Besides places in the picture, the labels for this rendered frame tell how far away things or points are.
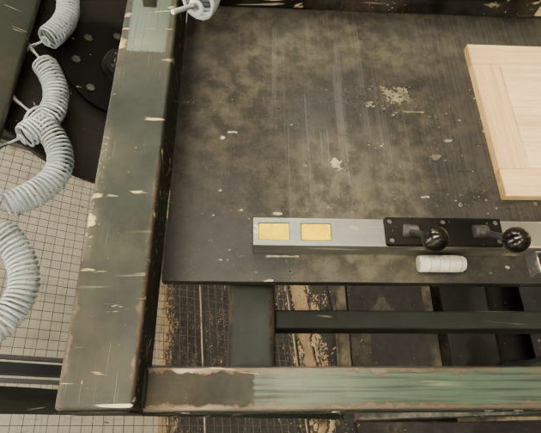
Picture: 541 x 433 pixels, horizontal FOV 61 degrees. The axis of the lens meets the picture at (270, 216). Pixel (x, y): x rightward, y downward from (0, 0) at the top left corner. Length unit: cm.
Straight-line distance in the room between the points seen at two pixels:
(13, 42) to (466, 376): 130
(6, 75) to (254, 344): 95
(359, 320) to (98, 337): 43
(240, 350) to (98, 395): 24
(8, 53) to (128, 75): 59
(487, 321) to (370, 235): 27
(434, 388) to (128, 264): 47
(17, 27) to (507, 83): 123
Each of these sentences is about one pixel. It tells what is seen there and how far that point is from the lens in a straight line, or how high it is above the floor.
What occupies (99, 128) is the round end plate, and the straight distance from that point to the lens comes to 143.
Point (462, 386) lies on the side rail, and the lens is 75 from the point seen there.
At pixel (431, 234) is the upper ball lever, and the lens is 68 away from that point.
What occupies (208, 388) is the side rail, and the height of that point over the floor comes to 177.
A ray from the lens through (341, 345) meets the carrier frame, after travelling 193.
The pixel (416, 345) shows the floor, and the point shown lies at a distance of 268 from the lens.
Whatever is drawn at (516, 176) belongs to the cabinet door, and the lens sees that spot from 97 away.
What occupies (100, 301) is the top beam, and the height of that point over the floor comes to 193.
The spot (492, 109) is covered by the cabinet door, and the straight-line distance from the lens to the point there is 104.
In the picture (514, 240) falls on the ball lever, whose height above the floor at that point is 146.
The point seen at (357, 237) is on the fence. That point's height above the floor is 156.
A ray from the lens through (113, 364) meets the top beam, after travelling 66.
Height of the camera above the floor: 208
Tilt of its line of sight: 31 degrees down
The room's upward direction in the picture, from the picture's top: 74 degrees counter-clockwise
